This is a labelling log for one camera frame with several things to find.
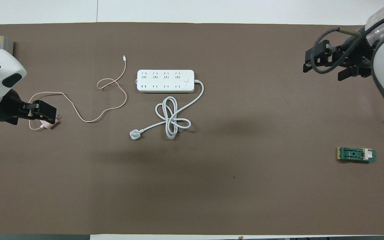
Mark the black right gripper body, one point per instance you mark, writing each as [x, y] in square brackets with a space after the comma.
[352, 55]

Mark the pink charger plug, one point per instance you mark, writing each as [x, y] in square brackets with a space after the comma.
[49, 125]

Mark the grey push-button control box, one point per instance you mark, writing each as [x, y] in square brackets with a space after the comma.
[3, 43]

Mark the brown table mat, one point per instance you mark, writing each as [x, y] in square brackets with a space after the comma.
[245, 166]

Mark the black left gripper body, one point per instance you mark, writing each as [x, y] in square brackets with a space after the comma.
[12, 106]

